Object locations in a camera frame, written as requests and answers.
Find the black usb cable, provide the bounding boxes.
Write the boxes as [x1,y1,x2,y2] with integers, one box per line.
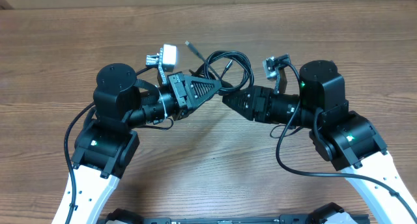
[184,40,255,96]

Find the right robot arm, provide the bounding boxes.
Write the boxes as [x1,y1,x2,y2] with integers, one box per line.
[223,57,416,223]

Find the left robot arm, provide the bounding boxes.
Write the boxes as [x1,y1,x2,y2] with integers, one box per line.
[53,63,222,223]

